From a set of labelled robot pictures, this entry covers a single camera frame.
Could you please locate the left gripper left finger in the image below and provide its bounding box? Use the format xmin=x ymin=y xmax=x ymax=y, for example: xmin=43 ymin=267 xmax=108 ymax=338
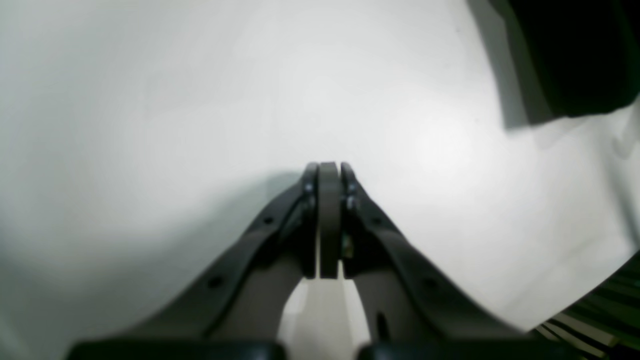
xmin=73 ymin=162 xmax=340 ymax=351

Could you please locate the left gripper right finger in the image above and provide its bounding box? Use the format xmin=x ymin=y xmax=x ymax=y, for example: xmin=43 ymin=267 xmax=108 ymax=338
xmin=340 ymin=162 xmax=531 ymax=351

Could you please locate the black T-shirt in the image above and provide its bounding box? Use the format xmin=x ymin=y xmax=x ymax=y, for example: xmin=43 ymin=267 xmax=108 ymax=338
xmin=491 ymin=0 xmax=640 ymax=118

